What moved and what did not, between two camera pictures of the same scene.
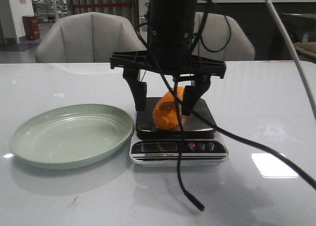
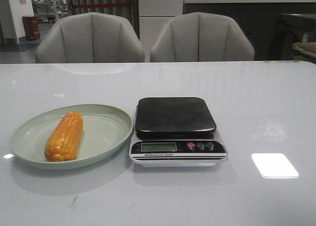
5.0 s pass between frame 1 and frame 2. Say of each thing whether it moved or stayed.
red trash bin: stayed
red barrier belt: stayed
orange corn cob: moved
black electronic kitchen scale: stayed
